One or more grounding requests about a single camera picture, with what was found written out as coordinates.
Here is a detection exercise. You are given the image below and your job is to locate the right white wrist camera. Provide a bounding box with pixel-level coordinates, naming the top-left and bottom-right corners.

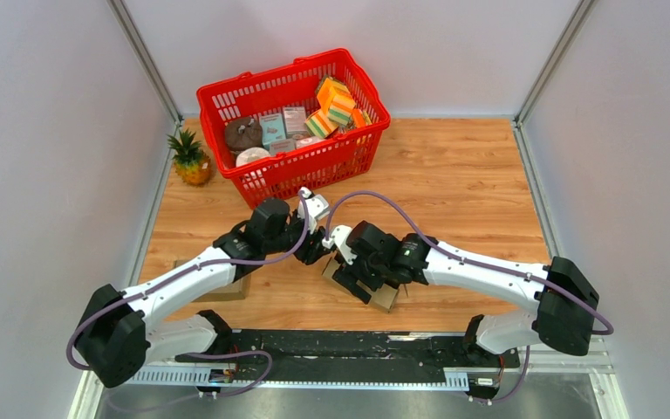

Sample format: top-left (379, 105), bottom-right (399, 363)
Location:
top-left (322, 225), bottom-right (357, 264)

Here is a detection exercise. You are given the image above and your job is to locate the grey small box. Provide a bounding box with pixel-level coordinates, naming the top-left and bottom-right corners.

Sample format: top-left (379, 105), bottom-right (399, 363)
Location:
top-left (282, 106), bottom-right (310, 140)

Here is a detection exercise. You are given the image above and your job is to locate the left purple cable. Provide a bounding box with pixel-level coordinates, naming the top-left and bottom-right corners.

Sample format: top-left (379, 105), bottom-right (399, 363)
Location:
top-left (65, 190), bottom-right (313, 406)

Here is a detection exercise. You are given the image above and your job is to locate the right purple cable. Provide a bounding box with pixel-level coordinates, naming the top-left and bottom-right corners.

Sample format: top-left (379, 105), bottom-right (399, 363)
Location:
top-left (323, 190), bottom-right (615, 403)

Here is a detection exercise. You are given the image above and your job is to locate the brown cardboard box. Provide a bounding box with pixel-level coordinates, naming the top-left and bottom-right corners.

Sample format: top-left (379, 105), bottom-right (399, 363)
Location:
top-left (161, 258), bottom-right (246, 305)

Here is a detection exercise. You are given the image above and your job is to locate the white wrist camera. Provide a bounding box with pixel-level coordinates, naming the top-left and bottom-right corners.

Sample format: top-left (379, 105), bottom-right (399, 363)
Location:
top-left (322, 225), bottom-right (357, 264)
top-left (296, 187), bottom-right (330, 234)

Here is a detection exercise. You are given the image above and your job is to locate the red plastic shopping basket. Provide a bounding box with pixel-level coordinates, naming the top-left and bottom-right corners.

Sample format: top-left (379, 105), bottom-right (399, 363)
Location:
top-left (196, 48), bottom-right (391, 208)

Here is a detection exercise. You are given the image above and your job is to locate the small pineapple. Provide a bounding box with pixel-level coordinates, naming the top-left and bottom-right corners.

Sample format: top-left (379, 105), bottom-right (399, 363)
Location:
top-left (167, 129), bottom-right (213, 187)

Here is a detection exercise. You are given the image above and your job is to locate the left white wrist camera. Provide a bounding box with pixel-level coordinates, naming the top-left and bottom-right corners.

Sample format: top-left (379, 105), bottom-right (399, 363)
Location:
top-left (296, 187), bottom-right (330, 234)

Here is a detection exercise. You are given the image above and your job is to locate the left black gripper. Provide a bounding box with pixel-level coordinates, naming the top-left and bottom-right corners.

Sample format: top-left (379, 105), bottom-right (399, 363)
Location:
top-left (264, 209), bottom-right (332, 266)

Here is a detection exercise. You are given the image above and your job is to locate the teal small box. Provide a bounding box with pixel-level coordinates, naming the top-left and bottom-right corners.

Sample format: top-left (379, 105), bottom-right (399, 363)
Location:
top-left (259, 113), bottom-right (287, 148)

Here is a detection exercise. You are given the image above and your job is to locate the white round tin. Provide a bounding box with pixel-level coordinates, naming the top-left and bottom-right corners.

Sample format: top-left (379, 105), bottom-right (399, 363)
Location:
top-left (236, 147), bottom-right (270, 167)

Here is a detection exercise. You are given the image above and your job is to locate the purple cable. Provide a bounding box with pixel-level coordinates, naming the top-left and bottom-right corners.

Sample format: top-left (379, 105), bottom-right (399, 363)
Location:
top-left (65, 190), bottom-right (313, 406)
top-left (323, 190), bottom-right (615, 403)

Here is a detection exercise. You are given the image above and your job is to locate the orange sponge right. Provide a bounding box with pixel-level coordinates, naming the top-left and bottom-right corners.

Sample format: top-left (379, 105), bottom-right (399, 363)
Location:
top-left (350, 108), bottom-right (372, 129)

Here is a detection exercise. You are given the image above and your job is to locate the brown round item in basket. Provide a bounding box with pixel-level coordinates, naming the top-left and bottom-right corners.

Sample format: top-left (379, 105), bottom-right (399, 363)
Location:
top-left (224, 116), bottom-right (263, 155)

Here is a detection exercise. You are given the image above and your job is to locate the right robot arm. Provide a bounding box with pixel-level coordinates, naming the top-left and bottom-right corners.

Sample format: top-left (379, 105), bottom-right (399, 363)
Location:
top-left (323, 221), bottom-right (599, 366)

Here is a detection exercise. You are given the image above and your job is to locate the striped sponge lower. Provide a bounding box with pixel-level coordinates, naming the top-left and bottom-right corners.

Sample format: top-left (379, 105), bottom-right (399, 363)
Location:
top-left (304, 109), bottom-right (338, 139)

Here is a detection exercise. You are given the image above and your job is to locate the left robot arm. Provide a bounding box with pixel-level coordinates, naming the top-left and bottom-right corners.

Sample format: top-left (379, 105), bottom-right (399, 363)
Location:
top-left (65, 189), bottom-right (330, 388)

